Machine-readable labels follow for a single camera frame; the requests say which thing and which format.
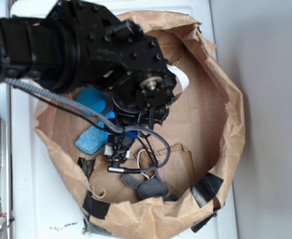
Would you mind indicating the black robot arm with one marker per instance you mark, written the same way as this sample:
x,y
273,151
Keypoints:
x,y
81,43

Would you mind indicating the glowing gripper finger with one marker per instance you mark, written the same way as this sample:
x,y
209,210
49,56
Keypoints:
x,y
181,78

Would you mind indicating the blue felt ball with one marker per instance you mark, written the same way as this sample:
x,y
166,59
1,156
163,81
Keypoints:
x,y
92,98

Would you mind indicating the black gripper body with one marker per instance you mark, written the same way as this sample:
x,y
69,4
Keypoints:
x,y
143,98

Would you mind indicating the aluminium rail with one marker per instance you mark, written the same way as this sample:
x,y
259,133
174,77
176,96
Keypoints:
x,y
6,202

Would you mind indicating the blue sponge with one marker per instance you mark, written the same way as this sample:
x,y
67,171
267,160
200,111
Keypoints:
x,y
91,140

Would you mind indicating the brown paper bag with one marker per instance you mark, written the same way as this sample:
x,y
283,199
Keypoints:
x,y
205,129

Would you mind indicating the white paper bag handle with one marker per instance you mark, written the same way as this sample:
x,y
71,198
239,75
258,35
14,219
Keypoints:
x,y
145,159

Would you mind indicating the grey plush mouse toy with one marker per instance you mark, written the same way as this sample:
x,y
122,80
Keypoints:
x,y
154,187

